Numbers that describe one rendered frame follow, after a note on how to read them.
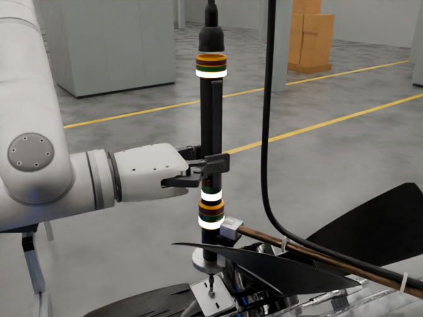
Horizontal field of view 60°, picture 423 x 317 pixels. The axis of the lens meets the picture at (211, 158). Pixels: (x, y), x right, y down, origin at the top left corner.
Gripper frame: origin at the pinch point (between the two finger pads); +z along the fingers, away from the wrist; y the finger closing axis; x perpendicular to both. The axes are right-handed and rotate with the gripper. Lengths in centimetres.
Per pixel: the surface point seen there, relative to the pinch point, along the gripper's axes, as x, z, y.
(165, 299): -29.4, -8.4, -3.1
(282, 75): -120, 364, -514
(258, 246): -21.3, 10.3, -1.0
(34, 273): -54, -36, -52
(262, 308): -27.7, 6.5, 7.7
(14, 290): -147, -66, -161
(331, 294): -37.9, 27.9, 2.5
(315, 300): -36.6, 22.6, 3.3
